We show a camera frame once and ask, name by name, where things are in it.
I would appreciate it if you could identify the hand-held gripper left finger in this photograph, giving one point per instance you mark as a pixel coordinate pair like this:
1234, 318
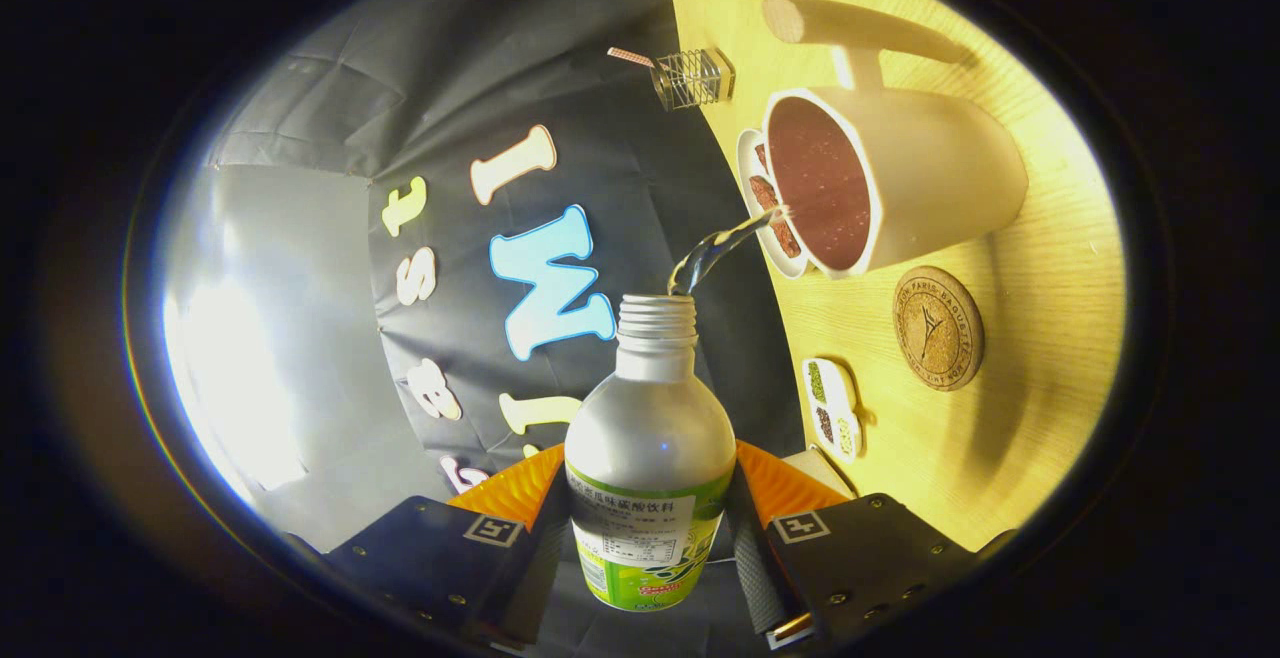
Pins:
440, 563

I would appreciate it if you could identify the white plate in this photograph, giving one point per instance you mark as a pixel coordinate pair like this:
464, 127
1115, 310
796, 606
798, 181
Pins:
748, 158

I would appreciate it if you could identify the wooden table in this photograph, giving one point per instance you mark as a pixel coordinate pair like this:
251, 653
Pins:
1040, 358

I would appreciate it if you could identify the clear juice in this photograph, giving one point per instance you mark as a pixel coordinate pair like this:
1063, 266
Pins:
712, 253

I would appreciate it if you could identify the pink straw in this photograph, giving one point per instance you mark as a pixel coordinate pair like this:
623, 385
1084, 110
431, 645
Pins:
630, 56

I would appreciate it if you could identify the white divided bean dish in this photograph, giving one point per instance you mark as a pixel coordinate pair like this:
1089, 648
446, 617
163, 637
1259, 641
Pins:
832, 408

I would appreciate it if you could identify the white cup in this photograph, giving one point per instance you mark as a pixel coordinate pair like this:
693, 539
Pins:
930, 178

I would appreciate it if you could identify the silver bottle green label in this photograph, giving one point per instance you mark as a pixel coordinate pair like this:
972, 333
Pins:
650, 438

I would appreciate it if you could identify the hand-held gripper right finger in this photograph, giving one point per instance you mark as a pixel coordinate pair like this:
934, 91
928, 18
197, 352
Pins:
860, 558

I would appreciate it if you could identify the round cork coaster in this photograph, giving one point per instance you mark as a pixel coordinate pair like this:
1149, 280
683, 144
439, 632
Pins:
938, 330

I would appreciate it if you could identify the brown sausage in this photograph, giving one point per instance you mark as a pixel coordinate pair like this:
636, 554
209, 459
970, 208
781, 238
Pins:
762, 156
778, 228

